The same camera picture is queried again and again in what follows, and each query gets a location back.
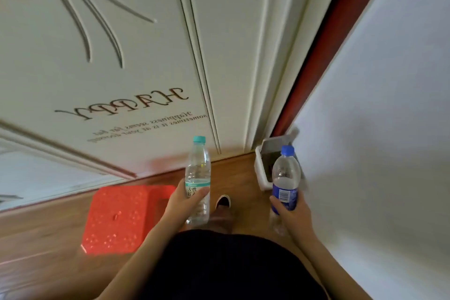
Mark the clear bottle blue cap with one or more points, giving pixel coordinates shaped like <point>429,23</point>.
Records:
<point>286,176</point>

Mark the red plastic stool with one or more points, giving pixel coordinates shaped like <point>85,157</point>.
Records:
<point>116,219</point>

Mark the brown trousers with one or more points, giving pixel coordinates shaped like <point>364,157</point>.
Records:
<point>221,220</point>

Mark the person's right hand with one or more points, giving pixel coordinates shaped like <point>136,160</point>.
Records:
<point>297,222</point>

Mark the red trim strip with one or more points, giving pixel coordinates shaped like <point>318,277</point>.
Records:
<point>337,29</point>

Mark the black shirt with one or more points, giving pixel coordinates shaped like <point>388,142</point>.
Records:
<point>228,268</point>

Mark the white wardrobe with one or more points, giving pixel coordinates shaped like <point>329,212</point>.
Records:
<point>123,29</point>

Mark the white lidded trash bin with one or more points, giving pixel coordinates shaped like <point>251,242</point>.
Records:
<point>260,166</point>

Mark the person's left forearm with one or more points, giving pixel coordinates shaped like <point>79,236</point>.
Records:
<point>140,261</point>

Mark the person's right forearm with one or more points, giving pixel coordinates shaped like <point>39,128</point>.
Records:
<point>334,271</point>

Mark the clear bottle teal cap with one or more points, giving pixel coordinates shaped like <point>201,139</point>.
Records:
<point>197,166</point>

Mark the person's left hand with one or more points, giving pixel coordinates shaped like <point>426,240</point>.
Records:
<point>179,208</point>

